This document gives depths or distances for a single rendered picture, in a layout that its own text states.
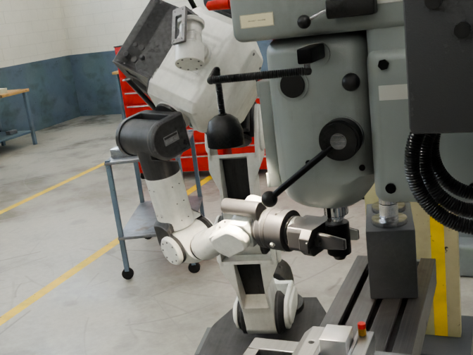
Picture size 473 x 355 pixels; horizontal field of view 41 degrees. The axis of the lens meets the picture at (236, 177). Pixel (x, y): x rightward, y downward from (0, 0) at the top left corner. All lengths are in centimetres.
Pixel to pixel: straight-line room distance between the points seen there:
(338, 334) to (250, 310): 87
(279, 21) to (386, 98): 22
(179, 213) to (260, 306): 64
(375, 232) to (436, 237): 149
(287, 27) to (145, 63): 58
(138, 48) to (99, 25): 1072
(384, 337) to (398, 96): 67
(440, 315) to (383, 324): 169
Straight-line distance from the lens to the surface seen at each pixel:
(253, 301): 210
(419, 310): 163
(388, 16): 103
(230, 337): 230
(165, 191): 152
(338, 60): 107
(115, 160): 418
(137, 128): 151
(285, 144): 113
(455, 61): 77
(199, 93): 149
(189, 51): 141
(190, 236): 156
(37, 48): 1213
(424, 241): 310
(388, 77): 104
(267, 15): 108
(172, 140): 149
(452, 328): 329
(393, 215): 164
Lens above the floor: 169
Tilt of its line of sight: 15 degrees down
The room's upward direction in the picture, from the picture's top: 7 degrees counter-clockwise
